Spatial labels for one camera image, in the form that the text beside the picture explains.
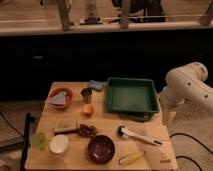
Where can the grey folded cloth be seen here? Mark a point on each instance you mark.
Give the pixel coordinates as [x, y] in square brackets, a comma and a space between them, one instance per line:
[58, 98]

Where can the pile of brown nuts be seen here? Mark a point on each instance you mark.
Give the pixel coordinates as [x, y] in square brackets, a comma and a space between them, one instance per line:
[87, 131]

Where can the green plastic tray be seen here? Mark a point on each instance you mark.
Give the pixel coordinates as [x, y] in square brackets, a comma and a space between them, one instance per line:
[131, 96]

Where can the orange apple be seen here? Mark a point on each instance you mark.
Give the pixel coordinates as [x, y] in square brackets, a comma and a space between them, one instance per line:
[88, 110]

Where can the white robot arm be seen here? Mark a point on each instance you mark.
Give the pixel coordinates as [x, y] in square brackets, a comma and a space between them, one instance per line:
[185, 82]

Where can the white paper cup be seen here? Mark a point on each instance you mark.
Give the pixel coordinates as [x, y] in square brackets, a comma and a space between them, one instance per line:
[59, 144]

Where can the yellow banana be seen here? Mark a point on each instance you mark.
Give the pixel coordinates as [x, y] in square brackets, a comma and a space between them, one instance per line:
[131, 158]

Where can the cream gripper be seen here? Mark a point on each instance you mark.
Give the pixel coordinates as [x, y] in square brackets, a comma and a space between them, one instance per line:
[167, 115]

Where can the blue grey sponge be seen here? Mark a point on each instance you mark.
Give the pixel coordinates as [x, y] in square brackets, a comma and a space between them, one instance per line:
[96, 85]

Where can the small metal cup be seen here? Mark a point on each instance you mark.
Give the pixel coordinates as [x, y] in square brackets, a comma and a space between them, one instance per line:
[87, 95]

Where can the black stand post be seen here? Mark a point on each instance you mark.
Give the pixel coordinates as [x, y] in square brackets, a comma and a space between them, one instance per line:
[29, 119]

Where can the green plastic cup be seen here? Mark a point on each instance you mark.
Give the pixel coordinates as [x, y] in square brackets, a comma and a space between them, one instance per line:
[38, 140]

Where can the dark red bowl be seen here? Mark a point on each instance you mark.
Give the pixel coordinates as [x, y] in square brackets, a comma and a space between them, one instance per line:
[100, 149]

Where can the orange bowl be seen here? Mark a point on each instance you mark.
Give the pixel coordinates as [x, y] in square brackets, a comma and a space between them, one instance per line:
[68, 97]

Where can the white handled black brush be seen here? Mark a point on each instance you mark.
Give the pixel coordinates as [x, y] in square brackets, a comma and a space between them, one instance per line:
[123, 131]

